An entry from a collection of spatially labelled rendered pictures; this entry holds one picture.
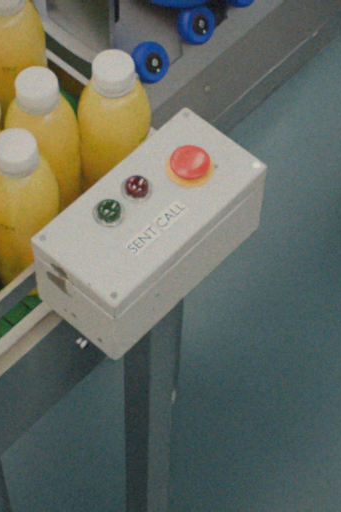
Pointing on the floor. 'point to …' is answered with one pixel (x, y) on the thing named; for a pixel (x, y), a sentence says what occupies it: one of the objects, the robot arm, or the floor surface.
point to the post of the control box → (149, 415)
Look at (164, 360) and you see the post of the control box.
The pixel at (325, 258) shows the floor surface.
